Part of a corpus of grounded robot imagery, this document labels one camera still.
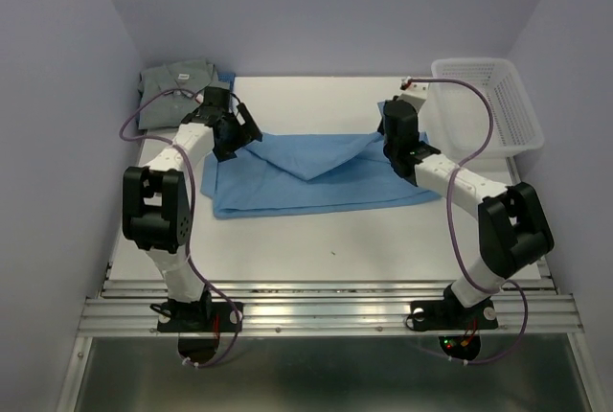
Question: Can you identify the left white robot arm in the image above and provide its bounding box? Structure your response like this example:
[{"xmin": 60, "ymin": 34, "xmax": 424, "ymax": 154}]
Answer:
[{"xmin": 122, "ymin": 86, "xmax": 262, "ymax": 330}]

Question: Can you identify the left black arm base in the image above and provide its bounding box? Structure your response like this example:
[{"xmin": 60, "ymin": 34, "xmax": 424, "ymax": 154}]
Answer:
[{"xmin": 149, "ymin": 300, "xmax": 242, "ymax": 333}]

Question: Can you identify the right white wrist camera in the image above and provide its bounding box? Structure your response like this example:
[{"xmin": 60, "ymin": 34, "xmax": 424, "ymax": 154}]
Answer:
[{"xmin": 398, "ymin": 77, "xmax": 429, "ymax": 111}]

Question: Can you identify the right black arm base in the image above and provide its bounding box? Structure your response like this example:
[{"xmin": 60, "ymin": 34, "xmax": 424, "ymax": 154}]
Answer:
[{"xmin": 404, "ymin": 299, "xmax": 499, "ymax": 332}]

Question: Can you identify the white plastic basket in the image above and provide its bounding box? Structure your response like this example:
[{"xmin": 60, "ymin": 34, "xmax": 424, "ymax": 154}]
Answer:
[{"xmin": 428, "ymin": 57, "xmax": 545, "ymax": 160}]

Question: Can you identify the folded blue plaid shirt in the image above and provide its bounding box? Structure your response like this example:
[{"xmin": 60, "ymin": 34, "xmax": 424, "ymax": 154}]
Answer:
[{"xmin": 217, "ymin": 72, "xmax": 236, "ymax": 92}]

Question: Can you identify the light blue long sleeve shirt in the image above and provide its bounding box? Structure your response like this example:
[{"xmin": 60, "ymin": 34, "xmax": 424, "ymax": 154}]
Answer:
[{"xmin": 200, "ymin": 132, "xmax": 439, "ymax": 219}]

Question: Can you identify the folded grey shirt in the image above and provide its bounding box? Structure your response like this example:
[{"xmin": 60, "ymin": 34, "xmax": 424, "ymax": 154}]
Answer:
[{"xmin": 137, "ymin": 57, "xmax": 232, "ymax": 131}]

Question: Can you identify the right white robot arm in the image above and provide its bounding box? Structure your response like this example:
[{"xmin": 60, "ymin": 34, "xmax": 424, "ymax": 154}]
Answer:
[{"xmin": 377, "ymin": 98, "xmax": 555, "ymax": 326}]

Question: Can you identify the aluminium mounting rail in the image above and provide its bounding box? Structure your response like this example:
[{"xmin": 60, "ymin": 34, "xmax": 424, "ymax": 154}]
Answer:
[{"xmin": 78, "ymin": 277, "xmax": 584, "ymax": 337}]

